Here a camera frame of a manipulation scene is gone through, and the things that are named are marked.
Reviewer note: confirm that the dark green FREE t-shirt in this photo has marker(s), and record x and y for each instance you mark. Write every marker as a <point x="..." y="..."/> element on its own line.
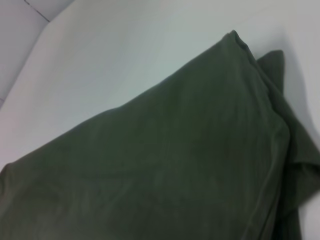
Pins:
<point x="162" y="150"/>

